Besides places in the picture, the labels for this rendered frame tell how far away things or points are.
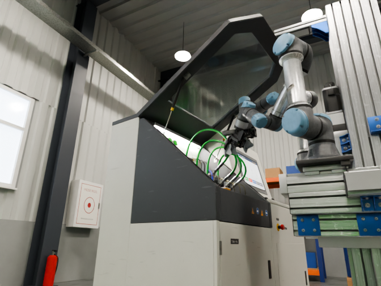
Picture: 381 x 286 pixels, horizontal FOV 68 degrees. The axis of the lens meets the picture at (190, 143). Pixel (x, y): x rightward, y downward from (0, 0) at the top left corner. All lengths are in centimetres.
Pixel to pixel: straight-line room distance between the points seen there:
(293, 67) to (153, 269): 121
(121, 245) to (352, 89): 152
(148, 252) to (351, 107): 129
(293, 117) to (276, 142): 735
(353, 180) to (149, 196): 101
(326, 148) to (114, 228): 124
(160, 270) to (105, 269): 43
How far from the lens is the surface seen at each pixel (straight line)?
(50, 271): 522
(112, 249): 182
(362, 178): 122
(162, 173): 159
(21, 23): 635
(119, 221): 179
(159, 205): 157
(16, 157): 552
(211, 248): 135
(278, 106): 162
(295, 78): 142
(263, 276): 180
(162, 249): 153
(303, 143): 202
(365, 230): 135
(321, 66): 952
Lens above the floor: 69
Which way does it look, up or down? 20 degrees up
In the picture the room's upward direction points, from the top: 1 degrees clockwise
